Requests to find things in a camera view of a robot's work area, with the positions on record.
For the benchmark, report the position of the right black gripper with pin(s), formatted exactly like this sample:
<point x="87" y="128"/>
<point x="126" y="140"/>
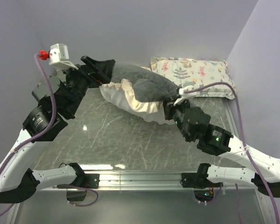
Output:
<point x="169" y="107"/>

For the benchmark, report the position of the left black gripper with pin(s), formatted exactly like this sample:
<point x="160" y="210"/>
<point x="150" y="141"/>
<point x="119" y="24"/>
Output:
<point x="106" y="67"/>

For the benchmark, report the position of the grey pillowcase with cream ruffle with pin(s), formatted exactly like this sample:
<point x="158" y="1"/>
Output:
<point x="148" y="85"/>

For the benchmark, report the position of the white pillow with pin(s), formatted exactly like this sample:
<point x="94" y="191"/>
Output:
<point x="123" y="96"/>

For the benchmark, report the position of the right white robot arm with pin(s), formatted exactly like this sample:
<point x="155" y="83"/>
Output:
<point x="257" y="169"/>

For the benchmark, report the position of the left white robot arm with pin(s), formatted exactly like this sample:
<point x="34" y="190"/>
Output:
<point x="58" y="102"/>

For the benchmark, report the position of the animal print pillow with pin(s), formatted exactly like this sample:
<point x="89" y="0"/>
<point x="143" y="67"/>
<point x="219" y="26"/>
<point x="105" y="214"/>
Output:
<point x="198" y="73"/>

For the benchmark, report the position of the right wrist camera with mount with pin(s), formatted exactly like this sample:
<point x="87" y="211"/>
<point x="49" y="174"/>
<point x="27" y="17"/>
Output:
<point x="183" y="93"/>

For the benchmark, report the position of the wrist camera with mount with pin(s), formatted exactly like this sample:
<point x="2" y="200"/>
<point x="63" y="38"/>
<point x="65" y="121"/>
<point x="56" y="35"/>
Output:
<point x="183" y="93"/>
<point x="58" y="57"/>

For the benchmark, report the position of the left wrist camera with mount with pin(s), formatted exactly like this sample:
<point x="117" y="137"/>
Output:
<point x="58" y="57"/>

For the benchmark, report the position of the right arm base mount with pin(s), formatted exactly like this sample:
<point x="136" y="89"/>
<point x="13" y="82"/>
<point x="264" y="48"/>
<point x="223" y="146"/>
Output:
<point x="205" y="192"/>

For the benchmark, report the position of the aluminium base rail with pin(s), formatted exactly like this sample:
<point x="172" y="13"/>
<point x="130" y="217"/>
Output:
<point x="139" y="166"/>

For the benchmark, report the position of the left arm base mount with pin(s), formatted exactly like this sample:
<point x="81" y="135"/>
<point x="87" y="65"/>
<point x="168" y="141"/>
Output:
<point x="82" y="190"/>

